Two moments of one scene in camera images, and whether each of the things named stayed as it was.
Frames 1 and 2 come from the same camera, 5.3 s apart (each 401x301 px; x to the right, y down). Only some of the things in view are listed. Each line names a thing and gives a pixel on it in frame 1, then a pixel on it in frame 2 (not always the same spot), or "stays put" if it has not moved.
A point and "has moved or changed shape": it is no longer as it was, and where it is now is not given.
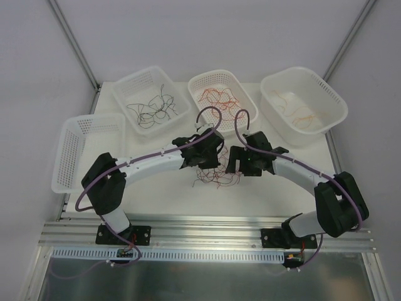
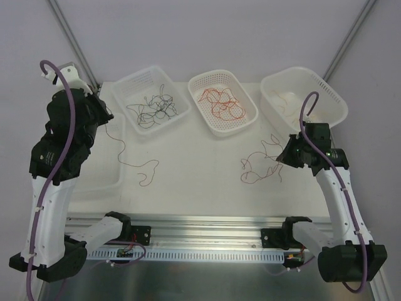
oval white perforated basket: [220, 100] stays put
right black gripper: [236, 162] -> [291, 150]
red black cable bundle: [217, 175] has moved or changed shape
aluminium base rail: [66, 232] stays put
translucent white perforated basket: [151, 100] stays put
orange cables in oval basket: [223, 103] stays put
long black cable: [159, 106] stays put
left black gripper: [212, 157] -> [98, 105]
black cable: [158, 107] stays put
